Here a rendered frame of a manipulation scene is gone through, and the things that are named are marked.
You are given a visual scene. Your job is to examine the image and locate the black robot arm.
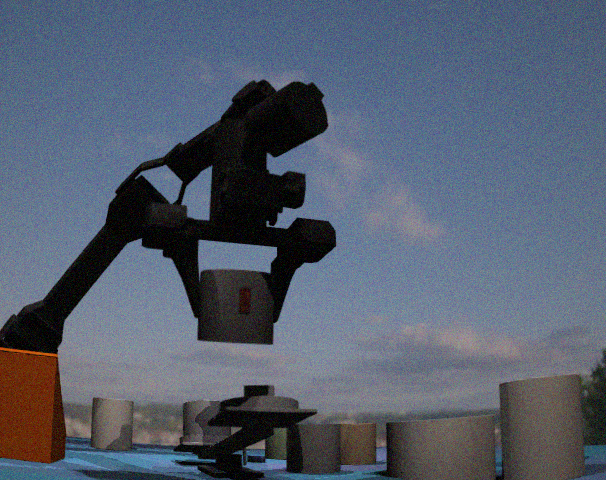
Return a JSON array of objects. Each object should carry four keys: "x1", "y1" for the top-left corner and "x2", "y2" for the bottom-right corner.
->
[{"x1": 0, "y1": 79, "x2": 328, "y2": 354}]

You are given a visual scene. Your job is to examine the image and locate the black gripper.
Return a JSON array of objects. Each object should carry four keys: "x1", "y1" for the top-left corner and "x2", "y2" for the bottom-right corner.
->
[{"x1": 142, "y1": 157, "x2": 336, "y2": 323}]

